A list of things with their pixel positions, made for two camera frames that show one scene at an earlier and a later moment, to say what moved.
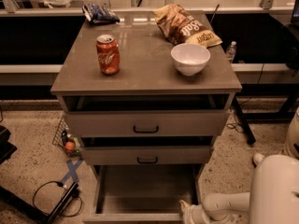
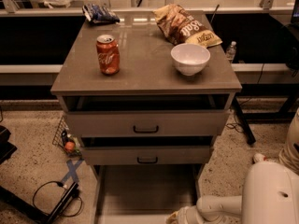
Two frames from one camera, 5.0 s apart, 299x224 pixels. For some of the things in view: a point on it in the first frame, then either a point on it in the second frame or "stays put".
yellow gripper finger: (184, 204) to (173, 217)
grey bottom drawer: (142, 193) stays put
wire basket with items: (70, 144) stays put
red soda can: (108, 54) stays put
